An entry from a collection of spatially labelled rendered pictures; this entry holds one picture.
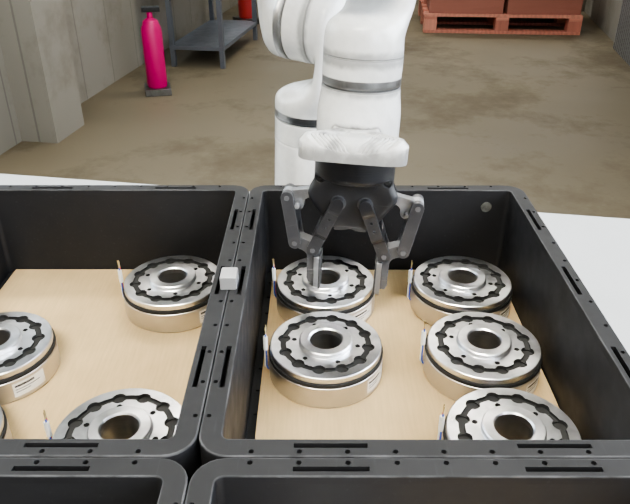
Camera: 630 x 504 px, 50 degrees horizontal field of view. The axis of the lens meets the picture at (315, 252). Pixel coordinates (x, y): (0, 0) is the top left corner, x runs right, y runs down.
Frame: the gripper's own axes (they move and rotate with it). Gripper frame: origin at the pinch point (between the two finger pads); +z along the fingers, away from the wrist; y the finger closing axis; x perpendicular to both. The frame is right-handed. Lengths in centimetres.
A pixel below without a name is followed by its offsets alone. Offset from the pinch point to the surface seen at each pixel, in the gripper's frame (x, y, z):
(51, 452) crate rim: 31.1, 15.6, -2.8
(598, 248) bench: -43, -39, 14
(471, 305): 1.5, -12.5, 1.3
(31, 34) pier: -258, 170, 25
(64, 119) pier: -271, 165, 69
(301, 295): 1.3, 4.4, 2.1
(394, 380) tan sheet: 9.7, -5.4, 5.2
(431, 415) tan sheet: 13.8, -8.6, 5.3
